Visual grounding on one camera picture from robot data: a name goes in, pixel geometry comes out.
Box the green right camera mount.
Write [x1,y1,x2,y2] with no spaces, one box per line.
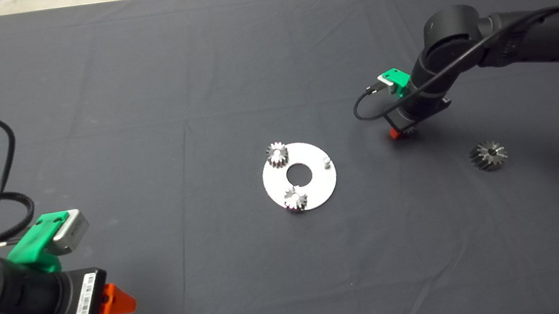
[380,66,413,100]

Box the large steel gear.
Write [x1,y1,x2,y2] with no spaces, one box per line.
[469,139,511,175]

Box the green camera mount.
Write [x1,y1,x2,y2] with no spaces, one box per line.
[380,66,413,100]
[2,210,78,279]

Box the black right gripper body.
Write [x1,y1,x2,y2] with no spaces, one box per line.
[385,90,456,133]

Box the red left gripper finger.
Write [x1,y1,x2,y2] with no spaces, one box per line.
[95,279,139,314]

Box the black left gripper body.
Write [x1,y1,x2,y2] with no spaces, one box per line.
[4,255,113,314]

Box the silver left camera box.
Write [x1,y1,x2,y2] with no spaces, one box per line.
[47,207,93,255]

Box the silver right camera box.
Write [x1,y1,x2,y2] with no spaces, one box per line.
[376,73,396,93]

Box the green left camera mount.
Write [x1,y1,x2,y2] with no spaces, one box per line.
[2,210,78,279]

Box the dark grey table cloth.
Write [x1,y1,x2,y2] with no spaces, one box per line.
[0,0,559,314]

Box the silver camera box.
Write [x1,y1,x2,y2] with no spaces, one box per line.
[47,207,93,255]
[376,73,396,93]

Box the round metal plate with hole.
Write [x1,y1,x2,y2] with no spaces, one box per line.
[258,137,343,217]

